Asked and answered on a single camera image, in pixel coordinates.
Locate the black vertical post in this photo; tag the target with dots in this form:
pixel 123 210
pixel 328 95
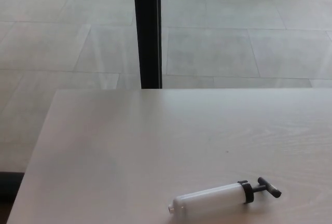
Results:
pixel 147 32

